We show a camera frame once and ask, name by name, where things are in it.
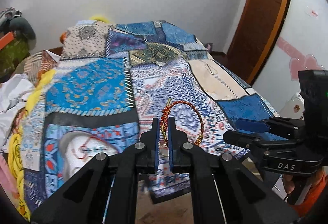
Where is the red gold braided bracelet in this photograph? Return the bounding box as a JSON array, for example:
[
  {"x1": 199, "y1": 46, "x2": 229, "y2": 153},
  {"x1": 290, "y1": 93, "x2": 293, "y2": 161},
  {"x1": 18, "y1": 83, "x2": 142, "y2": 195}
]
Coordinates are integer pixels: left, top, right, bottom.
[{"x1": 159, "y1": 97, "x2": 206, "y2": 146}]

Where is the thin red string bracelet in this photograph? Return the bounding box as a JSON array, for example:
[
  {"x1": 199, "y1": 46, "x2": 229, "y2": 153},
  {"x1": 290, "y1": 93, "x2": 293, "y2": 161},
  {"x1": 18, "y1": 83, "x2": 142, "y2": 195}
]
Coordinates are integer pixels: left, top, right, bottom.
[{"x1": 78, "y1": 136, "x2": 114, "y2": 160}]

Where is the purple heart-shaped jewelry box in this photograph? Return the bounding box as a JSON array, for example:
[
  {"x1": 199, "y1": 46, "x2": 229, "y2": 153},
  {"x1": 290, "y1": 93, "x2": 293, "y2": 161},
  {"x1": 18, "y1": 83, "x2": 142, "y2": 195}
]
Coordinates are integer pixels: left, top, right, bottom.
[{"x1": 58, "y1": 131, "x2": 119, "y2": 182}]

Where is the right hand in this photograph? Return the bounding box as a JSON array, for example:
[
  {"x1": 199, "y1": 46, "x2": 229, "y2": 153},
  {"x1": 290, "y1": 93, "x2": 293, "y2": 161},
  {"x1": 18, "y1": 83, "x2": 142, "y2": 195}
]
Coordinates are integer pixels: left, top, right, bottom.
[{"x1": 282, "y1": 175, "x2": 295, "y2": 194}]

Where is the orange sleeve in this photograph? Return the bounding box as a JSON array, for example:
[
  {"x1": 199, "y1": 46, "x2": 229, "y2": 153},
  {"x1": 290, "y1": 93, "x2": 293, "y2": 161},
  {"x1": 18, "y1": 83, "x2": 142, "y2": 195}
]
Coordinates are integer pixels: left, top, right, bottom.
[{"x1": 291, "y1": 170, "x2": 327, "y2": 217}]

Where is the blue patchwork bedspread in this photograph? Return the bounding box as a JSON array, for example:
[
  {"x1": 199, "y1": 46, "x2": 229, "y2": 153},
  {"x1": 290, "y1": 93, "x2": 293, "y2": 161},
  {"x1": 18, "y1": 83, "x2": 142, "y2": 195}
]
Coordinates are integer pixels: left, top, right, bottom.
[{"x1": 19, "y1": 20, "x2": 280, "y2": 212}]

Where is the white wardrobe sliding door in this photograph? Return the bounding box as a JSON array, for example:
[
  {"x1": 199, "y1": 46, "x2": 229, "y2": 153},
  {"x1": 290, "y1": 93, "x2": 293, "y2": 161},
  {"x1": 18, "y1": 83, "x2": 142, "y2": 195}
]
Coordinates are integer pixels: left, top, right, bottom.
[{"x1": 253, "y1": 0, "x2": 327, "y2": 118}]

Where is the brown wooden door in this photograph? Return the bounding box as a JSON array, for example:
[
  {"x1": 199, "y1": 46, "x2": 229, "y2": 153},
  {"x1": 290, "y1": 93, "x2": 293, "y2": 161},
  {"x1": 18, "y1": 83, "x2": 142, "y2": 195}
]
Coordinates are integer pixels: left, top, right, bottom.
[{"x1": 227, "y1": 0, "x2": 290, "y2": 84}]

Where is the striped pillow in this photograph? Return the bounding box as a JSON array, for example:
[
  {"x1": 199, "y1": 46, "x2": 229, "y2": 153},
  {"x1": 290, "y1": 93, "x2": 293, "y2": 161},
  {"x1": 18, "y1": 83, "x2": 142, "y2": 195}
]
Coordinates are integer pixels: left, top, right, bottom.
[{"x1": 15, "y1": 50, "x2": 61, "y2": 86}]

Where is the yellow cloth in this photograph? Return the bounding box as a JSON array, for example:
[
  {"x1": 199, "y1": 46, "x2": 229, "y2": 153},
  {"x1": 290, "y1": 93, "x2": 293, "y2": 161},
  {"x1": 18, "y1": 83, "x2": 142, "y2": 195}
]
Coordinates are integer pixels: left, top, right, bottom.
[{"x1": 7, "y1": 69, "x2": 57, "y2": 221}]

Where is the white cloth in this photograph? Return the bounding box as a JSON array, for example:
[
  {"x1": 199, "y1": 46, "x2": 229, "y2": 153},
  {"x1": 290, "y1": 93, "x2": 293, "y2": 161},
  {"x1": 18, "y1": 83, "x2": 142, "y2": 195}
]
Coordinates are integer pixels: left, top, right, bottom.
[{"x1": 0, "y1": 74, "x2": 35, "y2": 147}]

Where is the green patterned cover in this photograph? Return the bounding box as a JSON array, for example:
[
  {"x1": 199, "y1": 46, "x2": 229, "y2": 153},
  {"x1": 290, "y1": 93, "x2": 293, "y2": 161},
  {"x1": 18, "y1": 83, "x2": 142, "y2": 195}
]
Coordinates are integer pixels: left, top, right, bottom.
[{"x1": 0, "y1": 39, "x2": 30, "y2": 77}]

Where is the orange box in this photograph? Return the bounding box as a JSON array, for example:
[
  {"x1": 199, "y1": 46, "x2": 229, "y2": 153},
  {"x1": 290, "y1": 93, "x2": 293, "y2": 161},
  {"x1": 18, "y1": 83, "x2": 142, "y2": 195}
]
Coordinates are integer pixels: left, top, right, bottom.
[{"x1": 0, "y1": 32, "x2": 15, "y2": 50}]

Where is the pile of clothes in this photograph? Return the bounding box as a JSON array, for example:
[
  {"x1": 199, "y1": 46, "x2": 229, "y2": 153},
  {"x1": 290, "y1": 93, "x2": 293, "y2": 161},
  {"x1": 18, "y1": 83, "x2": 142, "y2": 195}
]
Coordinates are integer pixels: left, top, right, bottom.
[{"x1": 1, "y1": 8, "x2": 36, "y2": 42}]

